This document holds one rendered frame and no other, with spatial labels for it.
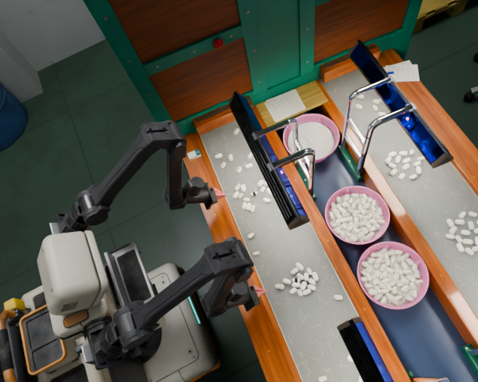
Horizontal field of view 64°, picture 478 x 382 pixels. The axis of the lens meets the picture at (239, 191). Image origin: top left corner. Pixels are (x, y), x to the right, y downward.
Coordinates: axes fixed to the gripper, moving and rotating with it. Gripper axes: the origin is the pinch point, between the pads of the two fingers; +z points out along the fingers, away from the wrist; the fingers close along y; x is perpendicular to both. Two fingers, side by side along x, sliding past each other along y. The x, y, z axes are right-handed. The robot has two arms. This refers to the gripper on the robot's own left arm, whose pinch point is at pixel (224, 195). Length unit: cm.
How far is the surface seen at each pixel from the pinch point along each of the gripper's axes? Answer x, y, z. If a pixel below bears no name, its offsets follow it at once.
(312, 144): -21, 13, 45
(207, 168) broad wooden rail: 9.0, 21.6, 4.1
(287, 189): -33.3, -20.4, 0.9
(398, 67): -60, 33, 87
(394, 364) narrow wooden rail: -15, -85, 31
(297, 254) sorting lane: -3.3, -33.6, 22.0
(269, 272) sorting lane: 5.5, -36.1, 11.5
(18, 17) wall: 91, 235, -52
